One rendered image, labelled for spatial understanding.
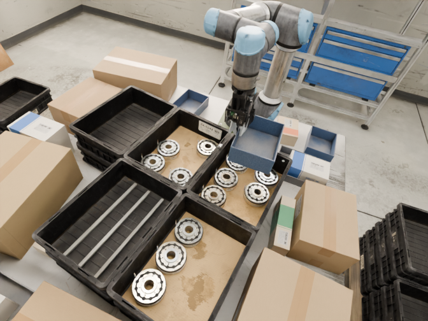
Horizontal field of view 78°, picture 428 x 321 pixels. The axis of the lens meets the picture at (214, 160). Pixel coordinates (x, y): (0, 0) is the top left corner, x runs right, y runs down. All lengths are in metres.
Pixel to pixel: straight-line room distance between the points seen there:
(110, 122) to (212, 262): 0.84
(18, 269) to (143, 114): 0.84
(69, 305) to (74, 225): 0.28
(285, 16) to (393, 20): 2.66
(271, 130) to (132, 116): 0.74
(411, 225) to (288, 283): 1.14
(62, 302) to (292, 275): 0.69
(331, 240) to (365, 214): 1.40
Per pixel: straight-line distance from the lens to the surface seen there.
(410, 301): 1.82
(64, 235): 1.09
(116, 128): 1.39
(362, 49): 2.90
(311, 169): 1.39
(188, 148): 1.27
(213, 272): 0.97
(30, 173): 1.20
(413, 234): 1.90
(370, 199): 2.63
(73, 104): 1.53
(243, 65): 0.75
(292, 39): 1.19
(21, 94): 2.38
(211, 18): 0.88
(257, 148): 0.98
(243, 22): 0.85
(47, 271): 1.20
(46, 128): 1.39
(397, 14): 3.75
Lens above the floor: 1.75
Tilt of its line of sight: 48 degrees down
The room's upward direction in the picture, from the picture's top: 10 degrees clockwise
